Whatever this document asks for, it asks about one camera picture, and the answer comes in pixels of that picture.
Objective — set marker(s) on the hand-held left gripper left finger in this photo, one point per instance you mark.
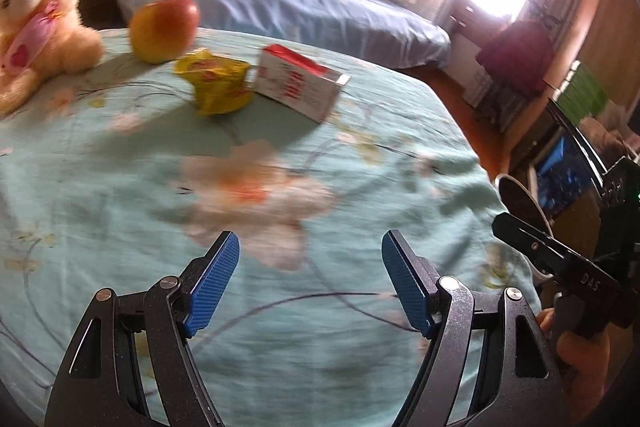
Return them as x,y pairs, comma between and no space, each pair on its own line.
212,287

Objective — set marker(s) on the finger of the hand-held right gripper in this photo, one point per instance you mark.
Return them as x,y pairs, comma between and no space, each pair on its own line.
535,247

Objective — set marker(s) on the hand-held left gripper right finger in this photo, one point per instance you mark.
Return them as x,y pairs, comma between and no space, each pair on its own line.
407,287

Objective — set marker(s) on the yellow snack wrapper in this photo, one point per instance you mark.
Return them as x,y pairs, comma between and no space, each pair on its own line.
220,82

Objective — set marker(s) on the red white cardboard box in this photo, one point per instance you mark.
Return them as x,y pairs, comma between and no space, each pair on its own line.
295,87

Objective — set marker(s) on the person's right hand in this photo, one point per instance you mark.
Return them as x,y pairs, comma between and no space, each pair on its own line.
582,367

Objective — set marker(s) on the blue printed box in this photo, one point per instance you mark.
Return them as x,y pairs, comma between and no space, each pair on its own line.
562,172

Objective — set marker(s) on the green box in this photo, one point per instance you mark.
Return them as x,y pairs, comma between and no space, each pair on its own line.
587,94

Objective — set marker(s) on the green floral bedsheet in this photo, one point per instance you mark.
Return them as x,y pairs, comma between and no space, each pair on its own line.
125,157

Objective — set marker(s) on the dark red clothes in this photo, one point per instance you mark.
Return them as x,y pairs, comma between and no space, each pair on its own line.
520,52

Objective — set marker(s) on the white dresser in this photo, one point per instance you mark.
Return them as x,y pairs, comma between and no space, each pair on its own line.
467,14

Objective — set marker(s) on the red yellow apple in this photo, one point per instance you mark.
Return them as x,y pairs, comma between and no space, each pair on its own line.
162,29

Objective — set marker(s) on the cream teddy bear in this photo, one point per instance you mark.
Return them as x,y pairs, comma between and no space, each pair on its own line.
65,42

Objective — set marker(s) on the blue bed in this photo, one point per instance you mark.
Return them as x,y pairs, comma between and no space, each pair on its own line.
300,12

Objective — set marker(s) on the dark wooden nightstand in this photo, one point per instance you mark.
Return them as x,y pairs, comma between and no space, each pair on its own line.
100,2

